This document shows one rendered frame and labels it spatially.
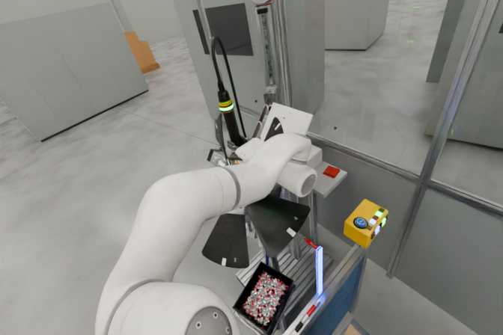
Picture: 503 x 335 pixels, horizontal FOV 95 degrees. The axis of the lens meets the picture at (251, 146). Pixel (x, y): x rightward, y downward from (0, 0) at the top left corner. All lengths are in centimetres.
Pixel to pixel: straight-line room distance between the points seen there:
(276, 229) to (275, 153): 42
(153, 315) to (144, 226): 11
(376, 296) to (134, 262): 188
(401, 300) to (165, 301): 193
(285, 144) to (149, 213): 33
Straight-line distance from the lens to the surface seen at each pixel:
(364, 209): 110
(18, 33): 612
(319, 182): 148
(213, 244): 114
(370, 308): 207
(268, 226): 90
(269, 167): 52
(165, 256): 38
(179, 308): 30
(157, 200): 36
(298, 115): 116
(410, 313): 212
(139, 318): 34
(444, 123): 121
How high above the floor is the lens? 192
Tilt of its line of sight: 36 degrees down
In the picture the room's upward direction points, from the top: 13 degrees counter-clockwise
